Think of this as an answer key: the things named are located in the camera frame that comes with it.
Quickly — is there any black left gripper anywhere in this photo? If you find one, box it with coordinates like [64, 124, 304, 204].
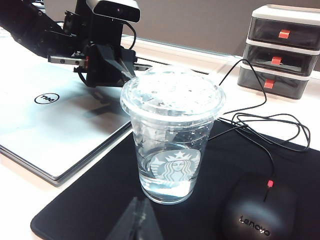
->
[47, 9, 152, 89]

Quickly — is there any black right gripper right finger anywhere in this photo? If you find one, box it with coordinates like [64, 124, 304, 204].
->
[136, 199, 164, 240]

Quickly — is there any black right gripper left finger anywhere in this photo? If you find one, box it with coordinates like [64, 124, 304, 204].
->
[106, 196, 138, 240]

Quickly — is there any clear plastic coffee cup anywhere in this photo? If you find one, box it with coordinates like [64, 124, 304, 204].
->
[119, 65, 227, 206]

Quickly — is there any silver Dell laptop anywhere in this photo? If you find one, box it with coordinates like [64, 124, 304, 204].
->
[0, 61, 134, 188]

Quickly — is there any brown desk partition panel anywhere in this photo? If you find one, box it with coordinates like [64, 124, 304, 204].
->
[44, 0, 320, 57]

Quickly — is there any black mouse pad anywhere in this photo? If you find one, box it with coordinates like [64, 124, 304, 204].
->
[29, 117, 320, 240]

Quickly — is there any black Lenovo mouse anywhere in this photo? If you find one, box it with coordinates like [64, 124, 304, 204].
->
[217, 174, 300, 240]

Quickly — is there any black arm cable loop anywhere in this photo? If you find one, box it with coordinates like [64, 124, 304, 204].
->
[76, 71, 108, 101]

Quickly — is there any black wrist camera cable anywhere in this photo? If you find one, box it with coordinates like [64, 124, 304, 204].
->
[122, 21, 138, 51]

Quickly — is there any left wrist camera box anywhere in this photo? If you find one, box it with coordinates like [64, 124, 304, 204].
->
[86, 0, 141, 24]

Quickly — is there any dark drawer with red handle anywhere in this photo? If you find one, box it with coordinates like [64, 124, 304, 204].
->
[248, 16, 320, 50]
[243, 43, 316, 76]
[237, 65, 310, 100]

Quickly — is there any thin black mouse cable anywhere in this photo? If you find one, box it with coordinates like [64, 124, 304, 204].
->
[208, 59, 311, 202]

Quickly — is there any white drawer organizer frame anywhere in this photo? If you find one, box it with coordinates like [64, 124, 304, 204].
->
[236, 3, 320, 101]

